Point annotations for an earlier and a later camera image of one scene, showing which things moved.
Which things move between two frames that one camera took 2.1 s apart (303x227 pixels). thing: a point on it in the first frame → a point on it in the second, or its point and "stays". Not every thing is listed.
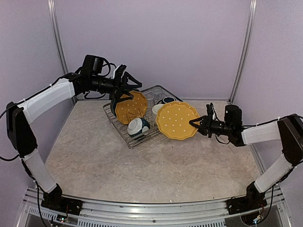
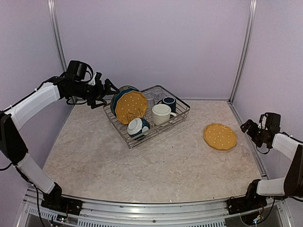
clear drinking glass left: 150,100 stays
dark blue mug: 167,100 stays
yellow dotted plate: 127,109 stays
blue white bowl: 137,126 stays
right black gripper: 205,127 → 251,132
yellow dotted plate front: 173,119 → 219,136
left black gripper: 119,88 → 100,93
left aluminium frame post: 52,5 stays
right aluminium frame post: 251,24 stays
